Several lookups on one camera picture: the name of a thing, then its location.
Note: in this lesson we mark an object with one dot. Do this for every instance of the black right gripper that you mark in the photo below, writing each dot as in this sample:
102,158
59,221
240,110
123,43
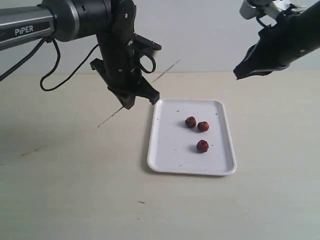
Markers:
278,46

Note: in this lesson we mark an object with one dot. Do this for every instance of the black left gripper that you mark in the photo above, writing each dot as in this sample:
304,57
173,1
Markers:
122,76

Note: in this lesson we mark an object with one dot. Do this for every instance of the thin bamboo skewer stick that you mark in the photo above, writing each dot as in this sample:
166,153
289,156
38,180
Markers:
152,82

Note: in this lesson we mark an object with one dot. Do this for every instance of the red jujube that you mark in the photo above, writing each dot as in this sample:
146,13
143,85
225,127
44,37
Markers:
203,126
191,122
202,146

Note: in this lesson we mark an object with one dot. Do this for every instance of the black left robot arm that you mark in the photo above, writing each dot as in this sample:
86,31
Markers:
113,24

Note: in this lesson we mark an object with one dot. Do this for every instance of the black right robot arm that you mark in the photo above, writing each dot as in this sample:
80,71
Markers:
313,26

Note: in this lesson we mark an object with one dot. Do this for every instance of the white rectangular plastic tray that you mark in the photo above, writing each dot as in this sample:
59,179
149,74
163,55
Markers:
172,145

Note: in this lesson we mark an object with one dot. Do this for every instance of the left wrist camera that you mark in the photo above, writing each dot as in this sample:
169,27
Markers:
145,45

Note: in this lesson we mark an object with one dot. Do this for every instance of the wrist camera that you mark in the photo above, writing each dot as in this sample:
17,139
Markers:
145,45
272,8

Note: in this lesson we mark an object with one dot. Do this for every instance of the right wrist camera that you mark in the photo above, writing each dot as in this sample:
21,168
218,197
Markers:
272,8

